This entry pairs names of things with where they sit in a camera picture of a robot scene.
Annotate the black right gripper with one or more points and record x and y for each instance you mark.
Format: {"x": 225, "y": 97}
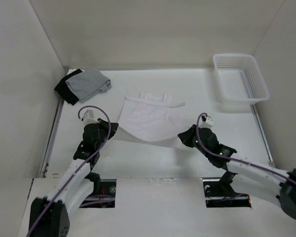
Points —
{"x": 187, "y": 135}

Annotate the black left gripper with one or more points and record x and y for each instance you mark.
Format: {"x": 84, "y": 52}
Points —
{"x": 103, "y": 124}

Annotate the white tank top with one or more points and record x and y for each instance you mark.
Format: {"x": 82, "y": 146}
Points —
{"x": 153, "y": 120}

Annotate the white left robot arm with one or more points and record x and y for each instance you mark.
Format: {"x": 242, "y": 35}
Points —
{"x": 50, "y": 215}

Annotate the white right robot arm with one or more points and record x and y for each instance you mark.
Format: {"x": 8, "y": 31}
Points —
{"x": 242, "y": 178}

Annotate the grey folded tank top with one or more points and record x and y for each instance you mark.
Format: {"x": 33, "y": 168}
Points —
{"x": 88, "y": 83}

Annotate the black folded tank top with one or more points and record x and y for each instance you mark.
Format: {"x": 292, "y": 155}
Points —
{"x": 63, "y": 90}

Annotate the white plastic basket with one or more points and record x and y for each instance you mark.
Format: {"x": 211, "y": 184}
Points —
{"x": 239, "y": 79}

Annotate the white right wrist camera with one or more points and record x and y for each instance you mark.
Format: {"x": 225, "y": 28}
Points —
{"x": 206, "y": 121}

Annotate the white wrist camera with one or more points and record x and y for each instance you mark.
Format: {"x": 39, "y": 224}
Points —
{"x": 206, "y": 121}
{"x": 88, "y": 118}

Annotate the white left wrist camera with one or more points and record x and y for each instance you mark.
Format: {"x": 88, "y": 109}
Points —
{"x": 88, "y": 118}

